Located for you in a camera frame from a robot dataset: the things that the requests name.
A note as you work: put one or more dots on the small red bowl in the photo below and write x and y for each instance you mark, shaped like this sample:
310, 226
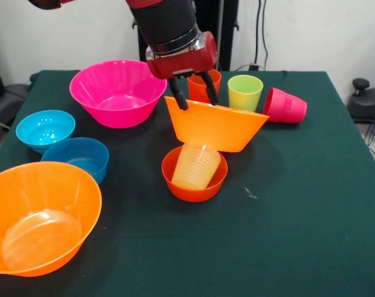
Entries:
193, 195

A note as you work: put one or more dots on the red cup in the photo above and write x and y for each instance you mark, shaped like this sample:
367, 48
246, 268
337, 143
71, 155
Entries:
283, 106

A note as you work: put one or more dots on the large pink bowl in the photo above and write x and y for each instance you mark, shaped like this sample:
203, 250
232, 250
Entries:
113, 92

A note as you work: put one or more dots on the orange cup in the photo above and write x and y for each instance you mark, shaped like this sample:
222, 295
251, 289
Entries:
196, 89

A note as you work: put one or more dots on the green cup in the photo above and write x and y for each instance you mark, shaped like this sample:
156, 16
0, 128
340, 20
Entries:
244, 92

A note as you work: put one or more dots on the dark blue bowl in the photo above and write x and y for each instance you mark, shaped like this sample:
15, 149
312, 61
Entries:
91, 154

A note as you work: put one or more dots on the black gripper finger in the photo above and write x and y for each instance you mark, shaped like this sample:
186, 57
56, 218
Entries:
179, 96
211, 89

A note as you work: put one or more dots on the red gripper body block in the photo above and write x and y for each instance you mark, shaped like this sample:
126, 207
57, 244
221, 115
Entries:
181, 65

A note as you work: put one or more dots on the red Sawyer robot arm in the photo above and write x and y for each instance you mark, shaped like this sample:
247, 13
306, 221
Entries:
166, 21

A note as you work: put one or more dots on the dark green tablecloth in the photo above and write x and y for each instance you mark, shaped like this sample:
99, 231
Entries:
187, 272

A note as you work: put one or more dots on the yellow cup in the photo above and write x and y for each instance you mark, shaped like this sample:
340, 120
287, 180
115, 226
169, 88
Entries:
196, 170

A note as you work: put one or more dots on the light blue bowl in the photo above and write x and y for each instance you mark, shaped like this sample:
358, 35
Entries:
45, 130

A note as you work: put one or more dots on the black stand base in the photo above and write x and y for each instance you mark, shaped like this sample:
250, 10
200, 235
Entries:
365, 102
8, 102

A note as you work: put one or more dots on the large orange bowl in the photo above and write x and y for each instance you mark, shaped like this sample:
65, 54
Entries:
45, 216
218, 127

